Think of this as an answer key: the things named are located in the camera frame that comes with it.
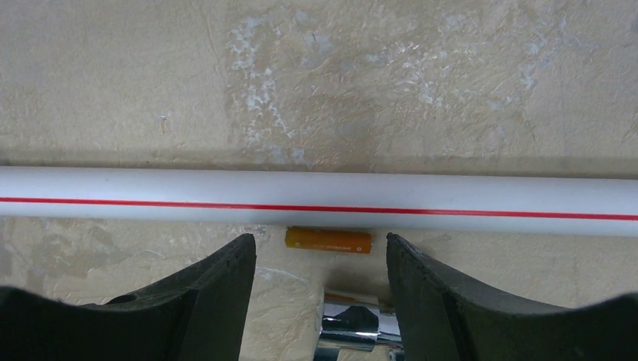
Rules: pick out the white PVC pipe frame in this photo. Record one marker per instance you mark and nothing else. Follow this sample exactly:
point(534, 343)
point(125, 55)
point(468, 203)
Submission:
point(568, 206)

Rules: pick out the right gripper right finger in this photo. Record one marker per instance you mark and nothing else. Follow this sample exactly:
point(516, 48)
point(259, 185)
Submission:
point(444, 314)

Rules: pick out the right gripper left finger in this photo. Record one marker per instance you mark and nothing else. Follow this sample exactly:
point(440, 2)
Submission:
point(198, 313)

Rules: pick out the chrome metal faucet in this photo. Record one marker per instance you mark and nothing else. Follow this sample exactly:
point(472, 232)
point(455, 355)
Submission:
point(347, 321)

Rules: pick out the orange battery right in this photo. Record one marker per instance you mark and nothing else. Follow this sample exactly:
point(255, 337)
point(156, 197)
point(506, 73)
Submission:
point(343, 241)

